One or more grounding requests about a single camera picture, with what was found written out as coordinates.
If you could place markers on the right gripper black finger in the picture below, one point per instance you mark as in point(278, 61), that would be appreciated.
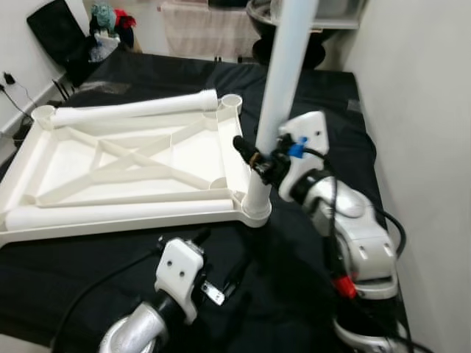
point(247, 151)

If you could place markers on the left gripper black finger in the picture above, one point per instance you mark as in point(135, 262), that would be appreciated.
point(199, 237)
point(235, 275)

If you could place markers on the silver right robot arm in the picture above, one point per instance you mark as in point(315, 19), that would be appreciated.
point(364, 243)

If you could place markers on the tan rubber band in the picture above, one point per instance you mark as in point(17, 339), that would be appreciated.
point(255, 157)

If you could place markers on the white plastic table top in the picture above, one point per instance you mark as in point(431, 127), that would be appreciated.
point(195, 154)

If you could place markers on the clear tape strip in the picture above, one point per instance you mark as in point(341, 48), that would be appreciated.
point(110, 87)
point(355, 105)

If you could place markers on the black tablecloth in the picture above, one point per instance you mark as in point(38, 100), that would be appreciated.
point(88, 272)

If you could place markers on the clear plastic bag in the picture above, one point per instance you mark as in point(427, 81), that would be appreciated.
point(104, 45)

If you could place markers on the red cloth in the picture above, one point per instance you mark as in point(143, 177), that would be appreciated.
point(125, 16)

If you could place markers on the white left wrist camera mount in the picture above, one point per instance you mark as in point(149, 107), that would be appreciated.
point(180, 265)

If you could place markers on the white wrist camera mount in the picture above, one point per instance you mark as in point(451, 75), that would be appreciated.
point(180, 265)
point(313, 132)

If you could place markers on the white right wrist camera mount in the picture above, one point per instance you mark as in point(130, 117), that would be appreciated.
point(313, 132)

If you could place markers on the white wall power socket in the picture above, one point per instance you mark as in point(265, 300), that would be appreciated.
point(9, 77)

